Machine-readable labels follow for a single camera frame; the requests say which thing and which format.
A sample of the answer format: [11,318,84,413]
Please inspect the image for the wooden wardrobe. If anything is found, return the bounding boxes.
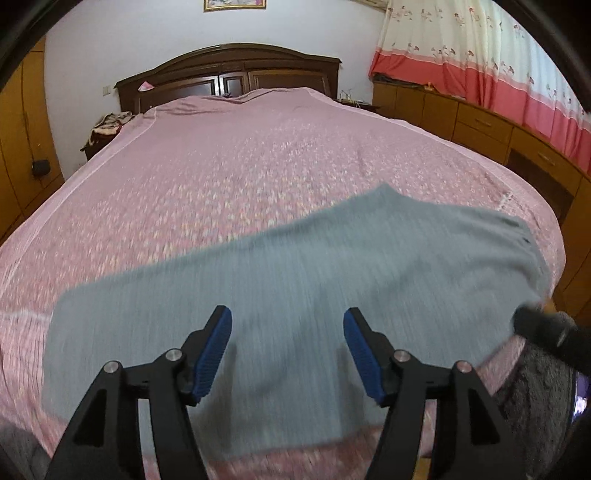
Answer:
[0,37,65,245]

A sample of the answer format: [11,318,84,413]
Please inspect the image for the long wooden drawer cabinet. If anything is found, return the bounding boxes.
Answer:
[372,80,591,319]

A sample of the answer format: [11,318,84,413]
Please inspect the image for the pink floral bedspread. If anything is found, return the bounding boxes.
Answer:
[0,87,568,480]

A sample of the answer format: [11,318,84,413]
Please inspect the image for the dark wooden nightstand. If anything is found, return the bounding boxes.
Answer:
[336,98,382,114]
[81,127,125,162]

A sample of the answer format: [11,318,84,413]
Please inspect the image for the grey pants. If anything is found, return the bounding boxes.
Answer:
[41,183,552,462]

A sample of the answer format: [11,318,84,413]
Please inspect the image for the person's grey fleece clothing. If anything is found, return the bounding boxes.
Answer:
[496,311,578,480]

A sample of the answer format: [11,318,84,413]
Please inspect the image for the floral curtain with red band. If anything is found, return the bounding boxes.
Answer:
[368,0,591,178]

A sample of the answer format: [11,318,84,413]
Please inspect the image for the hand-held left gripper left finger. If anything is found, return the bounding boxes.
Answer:
[44,305,232,480]

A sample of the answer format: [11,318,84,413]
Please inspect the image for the dark wooden headboard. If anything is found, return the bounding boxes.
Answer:
[114,43,343,114]

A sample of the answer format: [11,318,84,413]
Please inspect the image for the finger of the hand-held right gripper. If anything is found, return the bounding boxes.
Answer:
[513,305,566,349]

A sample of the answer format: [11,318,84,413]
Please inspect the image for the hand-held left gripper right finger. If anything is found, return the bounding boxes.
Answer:
[342,307,532,480]

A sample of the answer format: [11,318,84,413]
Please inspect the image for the pile of patterned clothes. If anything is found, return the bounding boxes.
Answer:
[90,112,136,139]

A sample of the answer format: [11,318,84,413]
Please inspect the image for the framed wall picture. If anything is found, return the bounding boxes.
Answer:
[203,0,267,13]

